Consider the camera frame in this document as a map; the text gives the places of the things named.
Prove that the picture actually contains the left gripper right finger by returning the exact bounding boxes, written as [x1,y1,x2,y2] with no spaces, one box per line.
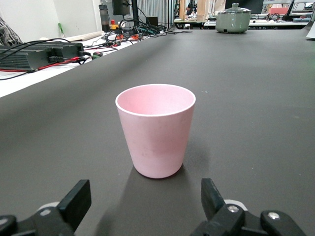
[190,178,307,236]

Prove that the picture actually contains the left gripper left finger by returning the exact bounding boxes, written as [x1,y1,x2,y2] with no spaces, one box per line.
[0,179,92,236]

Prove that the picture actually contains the pink plastic cup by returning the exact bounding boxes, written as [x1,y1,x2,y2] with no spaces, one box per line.
[115,84,197,179]

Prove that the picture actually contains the black power supply box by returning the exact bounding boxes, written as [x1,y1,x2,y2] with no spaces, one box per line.
[0,41,85,71]

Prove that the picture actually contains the light wooden stick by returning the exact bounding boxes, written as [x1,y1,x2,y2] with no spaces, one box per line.
[65,30,105,42]

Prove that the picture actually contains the sage green cooking pot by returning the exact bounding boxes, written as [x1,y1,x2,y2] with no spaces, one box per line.
[216,11,252,34]

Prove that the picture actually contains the striped grey cloth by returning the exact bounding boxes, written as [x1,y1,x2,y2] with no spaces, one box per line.
[0,17,23,47]

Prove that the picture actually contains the white workbench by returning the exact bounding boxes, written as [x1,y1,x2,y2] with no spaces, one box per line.
[203,19,310,30]

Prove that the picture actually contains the dark water bottle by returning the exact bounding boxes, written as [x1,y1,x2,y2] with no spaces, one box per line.
[98,4,111,32]

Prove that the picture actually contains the light wooden boards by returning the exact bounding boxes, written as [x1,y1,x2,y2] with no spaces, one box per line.
[179,0,215,22]

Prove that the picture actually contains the shiny pot lid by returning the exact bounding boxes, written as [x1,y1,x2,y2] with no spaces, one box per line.
[219,2,252,15]

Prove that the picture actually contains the red box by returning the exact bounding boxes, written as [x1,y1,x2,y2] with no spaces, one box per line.
[269,7,289,15]

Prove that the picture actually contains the black monitor pole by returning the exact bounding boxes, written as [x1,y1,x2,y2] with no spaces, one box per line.
[131,0,139,28]

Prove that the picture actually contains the black monitor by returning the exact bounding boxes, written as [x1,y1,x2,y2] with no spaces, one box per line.
[112,0,131,16]

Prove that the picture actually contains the red power cable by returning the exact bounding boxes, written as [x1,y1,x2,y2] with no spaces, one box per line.
[0,57,83,73]

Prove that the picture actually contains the tangle of black cables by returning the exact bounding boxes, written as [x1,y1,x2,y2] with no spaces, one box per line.
[93,18,192,49]

